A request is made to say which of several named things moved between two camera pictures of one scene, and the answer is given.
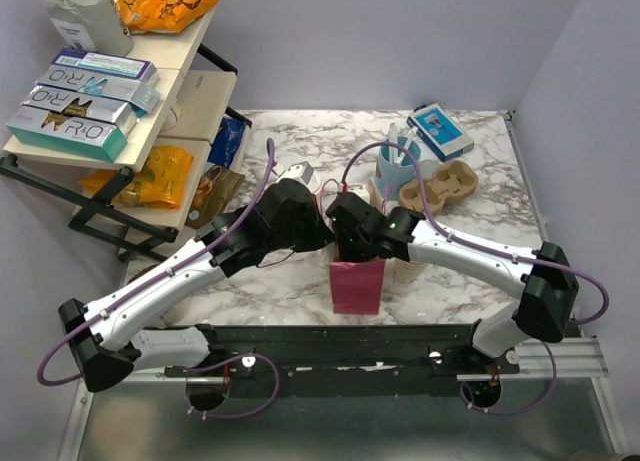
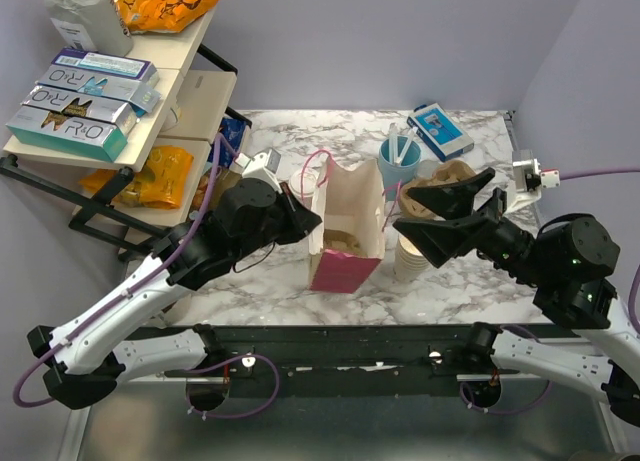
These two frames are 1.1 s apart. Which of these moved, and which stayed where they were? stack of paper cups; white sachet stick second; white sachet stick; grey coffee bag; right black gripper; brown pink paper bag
Moved: right black gripper; brown pink paper bag
Stayed: white sachet stick second; white sachet stick; stack of paper cups; grey coffee bag
